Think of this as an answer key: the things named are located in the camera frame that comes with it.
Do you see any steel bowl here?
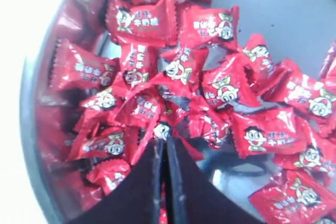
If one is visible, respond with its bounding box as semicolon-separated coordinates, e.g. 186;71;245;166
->
20;0;335;223

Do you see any red candy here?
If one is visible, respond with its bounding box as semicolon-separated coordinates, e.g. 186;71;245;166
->
178;4;239;50
112;71;191;165
230;108;309;158
249;170;335;223
106;0;177;47
48;39;119;91

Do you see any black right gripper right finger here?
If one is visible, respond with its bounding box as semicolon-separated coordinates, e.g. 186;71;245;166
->
165;137;262;223

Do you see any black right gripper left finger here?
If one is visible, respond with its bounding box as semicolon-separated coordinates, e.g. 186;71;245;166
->
68;139;164;224

